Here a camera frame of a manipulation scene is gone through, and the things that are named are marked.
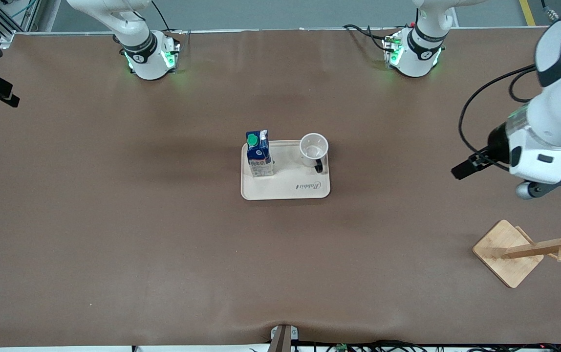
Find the white cup black handle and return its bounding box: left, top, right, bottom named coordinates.
left=300, top=132, right=329, bottom=173

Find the blue white milk carton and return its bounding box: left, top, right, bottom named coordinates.
left=245, top=130, right=275, bottom=178

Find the cream rabbit print tray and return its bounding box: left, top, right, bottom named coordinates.
left=240, top=139, right=331, bottom=201

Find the wooden mug tree stand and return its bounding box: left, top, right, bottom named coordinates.
left=473, top=212, right=561, bottom=289

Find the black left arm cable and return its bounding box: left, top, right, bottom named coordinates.
left=458, top=64, right=539, bottom=171

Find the black left base cable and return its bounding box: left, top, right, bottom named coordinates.
left=343, top=24, right=391, bottom=52

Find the black base cable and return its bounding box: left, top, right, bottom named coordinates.
left=343, top=24, right=391, bottom=52
left=151, top=0, right=184, bottom=36

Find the black right base cable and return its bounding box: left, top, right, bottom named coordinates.
left=151, top=0, right=184, bottom=36

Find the metal table edge bracket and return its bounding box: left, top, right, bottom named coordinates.
left=270, top=324, right=299, bottom=352

